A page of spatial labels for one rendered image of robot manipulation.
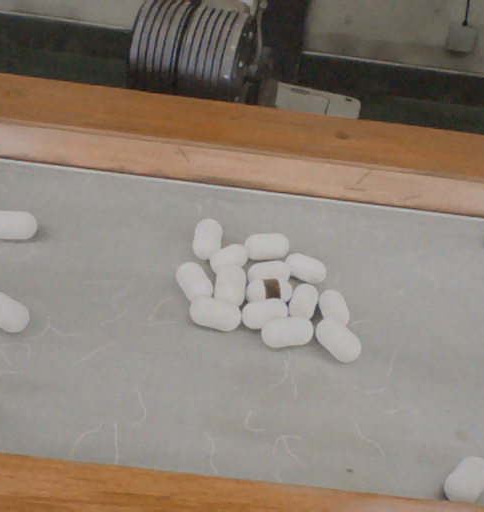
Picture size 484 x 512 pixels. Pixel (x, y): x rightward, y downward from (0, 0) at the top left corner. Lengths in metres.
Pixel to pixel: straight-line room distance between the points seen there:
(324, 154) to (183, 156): 0.12
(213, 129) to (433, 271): 0.23
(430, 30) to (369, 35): 0.21
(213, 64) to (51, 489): 0.54
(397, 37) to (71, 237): 2.16
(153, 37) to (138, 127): 0.19
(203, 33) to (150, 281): 0.37
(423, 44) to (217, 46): 1.88
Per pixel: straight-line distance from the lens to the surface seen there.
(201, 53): 0.80
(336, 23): 2.57
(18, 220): 0.53
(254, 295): 0.48
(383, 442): 0.44
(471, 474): 0.42
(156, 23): 0.82
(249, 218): 0.58
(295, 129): 0.66
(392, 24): 2.60
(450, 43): 2.61
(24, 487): 0.37
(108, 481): 0.37
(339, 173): 0.62
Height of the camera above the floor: 1.07
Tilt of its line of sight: 38 degrees down
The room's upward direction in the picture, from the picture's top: 8 degrees clockwise
